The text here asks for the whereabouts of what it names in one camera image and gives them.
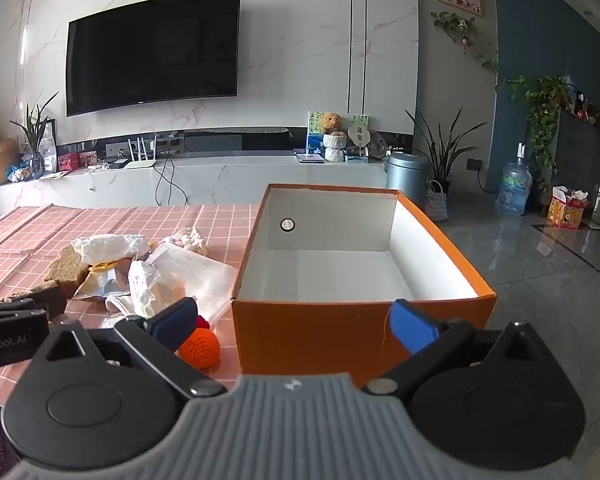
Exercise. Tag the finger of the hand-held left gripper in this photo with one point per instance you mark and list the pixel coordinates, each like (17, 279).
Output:
(10, 316)

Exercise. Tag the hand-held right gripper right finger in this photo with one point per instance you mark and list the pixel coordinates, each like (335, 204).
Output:
(412, 327)

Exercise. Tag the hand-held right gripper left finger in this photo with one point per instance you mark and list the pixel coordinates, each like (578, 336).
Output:
(172, 320)

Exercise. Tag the red crochet strawberry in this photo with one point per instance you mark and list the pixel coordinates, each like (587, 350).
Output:
(203, 321)

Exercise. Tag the brown rectangular sponge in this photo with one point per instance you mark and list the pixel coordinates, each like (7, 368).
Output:
(40, 296)

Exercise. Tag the orange crochet ball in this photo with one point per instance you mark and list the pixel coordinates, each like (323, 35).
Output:
(200, 350)

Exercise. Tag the clear plastic bag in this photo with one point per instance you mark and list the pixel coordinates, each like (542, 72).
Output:
(190, 275)

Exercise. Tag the white grey cloth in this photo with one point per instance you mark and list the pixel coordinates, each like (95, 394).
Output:
(122, 305)

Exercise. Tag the brown bear-shaped scrubbing pad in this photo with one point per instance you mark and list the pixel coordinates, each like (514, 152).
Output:
(65, 266)

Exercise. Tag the pink fluffy knitted item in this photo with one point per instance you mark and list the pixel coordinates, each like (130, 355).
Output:
(190, 240)

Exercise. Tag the tan paper wrapper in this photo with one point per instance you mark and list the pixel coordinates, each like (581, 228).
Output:
(97, 285)

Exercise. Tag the yellow cloth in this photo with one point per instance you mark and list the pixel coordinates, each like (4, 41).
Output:
(105, 266)

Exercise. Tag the white tissue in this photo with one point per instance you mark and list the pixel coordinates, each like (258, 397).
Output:
(110, 247)

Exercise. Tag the orange cardboard box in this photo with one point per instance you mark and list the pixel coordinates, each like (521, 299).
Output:
(305, 330)

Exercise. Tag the pink checked tablecloth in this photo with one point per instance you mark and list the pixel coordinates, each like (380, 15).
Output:
(130, 222)

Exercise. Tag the blue snack bag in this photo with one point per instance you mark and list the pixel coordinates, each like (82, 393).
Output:
(17, 174)

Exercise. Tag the woven basket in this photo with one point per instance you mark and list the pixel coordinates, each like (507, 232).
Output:
(436, 205)

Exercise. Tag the golden vase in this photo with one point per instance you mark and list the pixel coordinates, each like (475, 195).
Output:
(2, 160)

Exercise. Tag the beige envelope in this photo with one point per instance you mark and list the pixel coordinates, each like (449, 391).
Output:
(55, 175)

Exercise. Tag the plant in glass vase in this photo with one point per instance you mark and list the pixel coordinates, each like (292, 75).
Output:
(35, 160)

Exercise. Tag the red gift box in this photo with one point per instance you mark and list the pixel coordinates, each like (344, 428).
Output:
(67, 162)
(87, 159)

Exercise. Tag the grey trash bin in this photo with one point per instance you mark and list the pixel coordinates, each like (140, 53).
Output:
(405, 175)

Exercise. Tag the white marble television console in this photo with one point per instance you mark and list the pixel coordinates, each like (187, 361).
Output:
(240, 180)

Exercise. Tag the white router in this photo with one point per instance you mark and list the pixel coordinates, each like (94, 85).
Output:
(140, 162)

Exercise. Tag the small black box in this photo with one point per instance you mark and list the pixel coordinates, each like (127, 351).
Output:
(121, 161)

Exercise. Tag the long-leaved potted plant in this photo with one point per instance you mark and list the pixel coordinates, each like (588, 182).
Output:
(442, 160)

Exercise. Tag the blue water bottle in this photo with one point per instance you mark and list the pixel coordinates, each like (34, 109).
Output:
(514, 185)

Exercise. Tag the blue tissue box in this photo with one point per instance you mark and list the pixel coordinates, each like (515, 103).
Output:
(356, 158)

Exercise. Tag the decorative plate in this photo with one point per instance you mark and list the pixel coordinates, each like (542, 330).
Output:
(379, 144)

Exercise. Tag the red tissue box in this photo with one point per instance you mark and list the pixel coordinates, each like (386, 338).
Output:
(567, 210)

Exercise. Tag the grey laptop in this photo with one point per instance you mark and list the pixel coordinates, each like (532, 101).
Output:
(309, 157)

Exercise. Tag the round hand fan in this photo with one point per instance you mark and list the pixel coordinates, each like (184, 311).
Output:
(359, 135)

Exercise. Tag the small green canvas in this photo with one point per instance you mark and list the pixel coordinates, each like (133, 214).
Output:
(361, 120)

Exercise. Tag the brown teddy bear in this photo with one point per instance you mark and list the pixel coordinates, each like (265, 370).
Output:
(332, 122)

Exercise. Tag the grey cabinet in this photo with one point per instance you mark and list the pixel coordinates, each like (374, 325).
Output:
(580, 160)

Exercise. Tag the trailing pothos plant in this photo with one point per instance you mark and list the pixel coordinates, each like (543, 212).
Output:
(542, 110)

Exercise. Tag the ornaments on cabinet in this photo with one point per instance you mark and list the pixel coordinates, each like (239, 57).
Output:
(582, 102)

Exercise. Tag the hanging vine plant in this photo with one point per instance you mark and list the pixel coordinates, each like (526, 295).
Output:
(462, 30)

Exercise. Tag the black picture frame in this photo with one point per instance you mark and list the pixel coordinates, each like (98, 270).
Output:
(50, 145)

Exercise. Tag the wall socket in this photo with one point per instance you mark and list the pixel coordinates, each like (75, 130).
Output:
(474, 164)

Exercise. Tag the black wall television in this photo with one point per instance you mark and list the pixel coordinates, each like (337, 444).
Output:
(152, 50)

